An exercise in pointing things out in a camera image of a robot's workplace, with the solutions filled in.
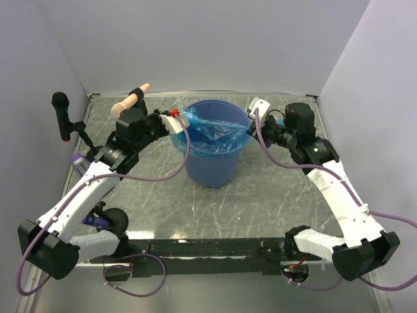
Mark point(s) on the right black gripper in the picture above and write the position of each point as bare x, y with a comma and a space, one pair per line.
271, 119

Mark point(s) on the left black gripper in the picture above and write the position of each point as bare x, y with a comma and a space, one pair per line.
158, 118

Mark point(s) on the blue trash bag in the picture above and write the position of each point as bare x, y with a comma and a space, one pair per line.
215, 137

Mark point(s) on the blue plastic trash bin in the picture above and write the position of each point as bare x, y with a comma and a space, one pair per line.
218, 171

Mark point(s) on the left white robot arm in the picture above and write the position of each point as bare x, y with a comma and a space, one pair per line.
110, 165

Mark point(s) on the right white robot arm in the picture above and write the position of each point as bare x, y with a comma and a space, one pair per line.
318, 159

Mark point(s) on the beige microphone on stand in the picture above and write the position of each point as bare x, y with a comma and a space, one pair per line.
135, 99

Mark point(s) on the purple clear box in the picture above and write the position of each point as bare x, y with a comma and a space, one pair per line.
80, 164

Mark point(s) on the black microphone on stand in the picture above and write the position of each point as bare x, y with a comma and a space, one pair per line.
60, 104

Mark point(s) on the purple microphone on stand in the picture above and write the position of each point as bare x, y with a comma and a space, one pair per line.
103, 219

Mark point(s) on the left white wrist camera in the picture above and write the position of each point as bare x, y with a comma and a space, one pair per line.
174, 121

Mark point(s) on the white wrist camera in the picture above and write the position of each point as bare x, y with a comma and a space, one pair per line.
174, 121
259, 104

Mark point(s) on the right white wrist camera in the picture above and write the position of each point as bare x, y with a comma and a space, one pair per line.
259, 104

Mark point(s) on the aluminium rail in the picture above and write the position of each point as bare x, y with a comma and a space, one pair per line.
58, 258

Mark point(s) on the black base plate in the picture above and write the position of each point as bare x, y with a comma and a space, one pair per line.
207, 256

